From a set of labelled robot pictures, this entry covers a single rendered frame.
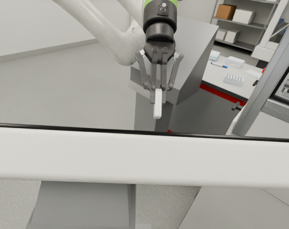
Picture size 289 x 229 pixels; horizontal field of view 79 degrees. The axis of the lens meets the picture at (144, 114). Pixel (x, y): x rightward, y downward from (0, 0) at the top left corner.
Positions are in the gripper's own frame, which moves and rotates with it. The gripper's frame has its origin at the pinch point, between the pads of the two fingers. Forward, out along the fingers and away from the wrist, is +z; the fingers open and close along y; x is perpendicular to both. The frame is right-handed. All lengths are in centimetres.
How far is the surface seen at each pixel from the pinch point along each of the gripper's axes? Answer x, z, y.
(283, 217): 17, 31, 45
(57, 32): 262, -194, -154
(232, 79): 68, -39, 62
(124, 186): -13.6, 16.8, -6.6
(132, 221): -12.5, 21.9, -5.2
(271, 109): 0.3, -0.4, 30.3
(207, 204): 42, 35, 30
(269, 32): 79, -87, 102
